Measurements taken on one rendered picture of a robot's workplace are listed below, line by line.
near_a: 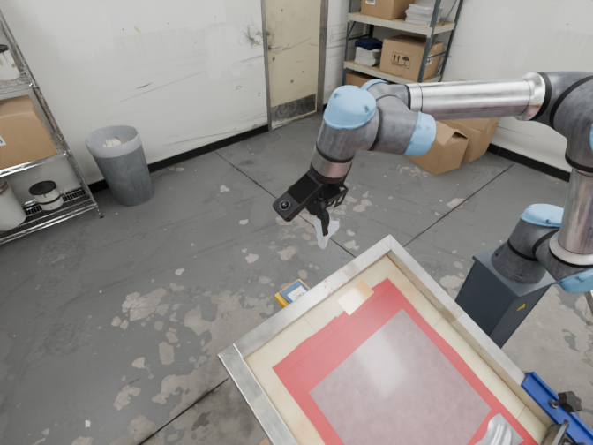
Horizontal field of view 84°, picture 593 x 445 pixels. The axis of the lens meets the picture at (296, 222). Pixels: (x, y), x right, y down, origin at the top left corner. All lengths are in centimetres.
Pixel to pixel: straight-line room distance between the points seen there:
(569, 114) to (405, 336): 60
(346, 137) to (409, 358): 59
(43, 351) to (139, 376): 69
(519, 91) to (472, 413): 72
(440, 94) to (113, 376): 227
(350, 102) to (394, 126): 9
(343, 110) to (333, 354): 56
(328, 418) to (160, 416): 154
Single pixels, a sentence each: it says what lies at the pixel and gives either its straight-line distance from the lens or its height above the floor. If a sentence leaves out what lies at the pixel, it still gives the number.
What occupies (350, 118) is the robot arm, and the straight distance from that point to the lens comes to 54.
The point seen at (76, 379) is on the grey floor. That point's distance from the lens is 257.
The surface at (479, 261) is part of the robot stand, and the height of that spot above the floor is 120.
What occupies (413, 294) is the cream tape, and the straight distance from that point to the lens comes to 101.
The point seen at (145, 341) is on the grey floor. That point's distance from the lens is 252.
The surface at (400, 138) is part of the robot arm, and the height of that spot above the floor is 176.
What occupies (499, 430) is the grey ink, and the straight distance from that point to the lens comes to 102.
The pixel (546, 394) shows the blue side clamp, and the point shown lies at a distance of 108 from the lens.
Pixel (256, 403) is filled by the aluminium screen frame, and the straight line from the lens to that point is 76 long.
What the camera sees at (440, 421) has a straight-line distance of 94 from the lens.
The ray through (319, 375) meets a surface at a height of 125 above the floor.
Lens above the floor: 201
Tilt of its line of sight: 41 degrees down
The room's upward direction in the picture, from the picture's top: straight up
